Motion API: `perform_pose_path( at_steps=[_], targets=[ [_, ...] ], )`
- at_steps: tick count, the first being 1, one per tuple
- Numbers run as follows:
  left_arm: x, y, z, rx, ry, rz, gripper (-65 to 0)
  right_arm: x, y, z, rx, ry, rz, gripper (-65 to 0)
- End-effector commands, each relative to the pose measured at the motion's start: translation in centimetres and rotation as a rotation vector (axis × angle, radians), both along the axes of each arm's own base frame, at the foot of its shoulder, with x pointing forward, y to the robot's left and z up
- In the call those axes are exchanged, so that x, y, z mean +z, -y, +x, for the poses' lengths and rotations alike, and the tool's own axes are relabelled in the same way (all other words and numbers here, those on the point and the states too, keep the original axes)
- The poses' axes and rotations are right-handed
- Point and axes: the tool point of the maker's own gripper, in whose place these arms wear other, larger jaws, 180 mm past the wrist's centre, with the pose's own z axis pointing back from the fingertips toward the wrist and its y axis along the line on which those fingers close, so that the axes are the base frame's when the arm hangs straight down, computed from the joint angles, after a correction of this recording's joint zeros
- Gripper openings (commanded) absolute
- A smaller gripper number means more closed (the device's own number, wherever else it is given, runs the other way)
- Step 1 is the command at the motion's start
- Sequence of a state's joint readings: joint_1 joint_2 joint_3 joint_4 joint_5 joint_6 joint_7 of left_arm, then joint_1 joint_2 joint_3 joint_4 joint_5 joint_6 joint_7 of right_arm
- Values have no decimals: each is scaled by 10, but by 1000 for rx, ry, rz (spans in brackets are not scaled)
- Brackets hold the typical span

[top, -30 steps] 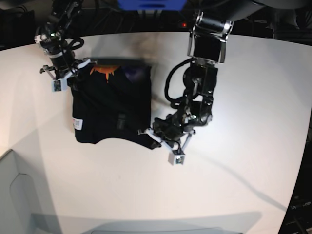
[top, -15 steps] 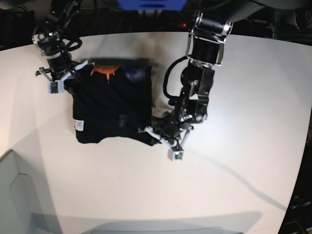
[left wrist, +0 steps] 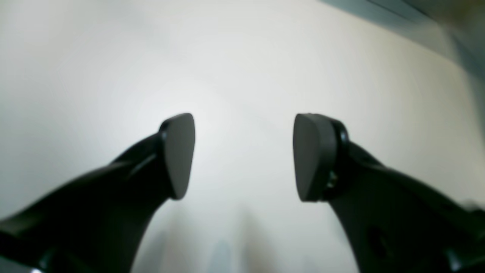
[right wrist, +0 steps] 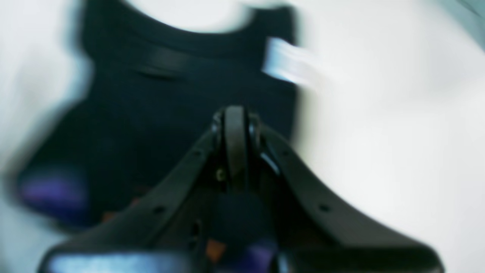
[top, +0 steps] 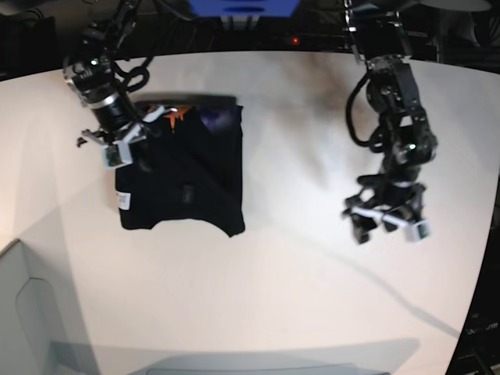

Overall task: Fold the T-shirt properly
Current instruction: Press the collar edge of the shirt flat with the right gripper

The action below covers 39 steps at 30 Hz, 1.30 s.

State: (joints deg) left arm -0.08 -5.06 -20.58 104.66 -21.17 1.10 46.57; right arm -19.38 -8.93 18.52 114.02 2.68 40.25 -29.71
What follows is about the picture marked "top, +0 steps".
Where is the black equipment at right edge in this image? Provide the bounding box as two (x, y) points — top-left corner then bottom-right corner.
(456, 218), (500, 375)

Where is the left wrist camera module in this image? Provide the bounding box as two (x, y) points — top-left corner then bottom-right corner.
(405, 220), (430, 243)

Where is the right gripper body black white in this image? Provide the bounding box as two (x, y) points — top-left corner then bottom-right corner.
(76, 103), (164, 160)

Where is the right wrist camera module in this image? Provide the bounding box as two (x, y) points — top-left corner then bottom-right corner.
(100, 141), (133, 169)

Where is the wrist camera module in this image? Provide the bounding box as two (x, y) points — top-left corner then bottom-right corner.
(100, 141), (133, 169)
(405, 220), (430, 243)

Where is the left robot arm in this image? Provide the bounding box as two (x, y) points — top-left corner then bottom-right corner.
(342, 1), (438, 245)

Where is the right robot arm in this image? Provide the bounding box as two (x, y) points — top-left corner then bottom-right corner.
(62, 1), (162, 169)

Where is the black T-shirt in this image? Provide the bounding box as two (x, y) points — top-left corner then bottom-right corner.
(115, 94), (245, 237)

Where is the blue box at top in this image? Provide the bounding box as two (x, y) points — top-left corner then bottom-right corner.
(188, 0), (300, 17)

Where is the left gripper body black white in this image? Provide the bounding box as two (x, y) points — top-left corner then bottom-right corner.
(342, 181), (428, 245)

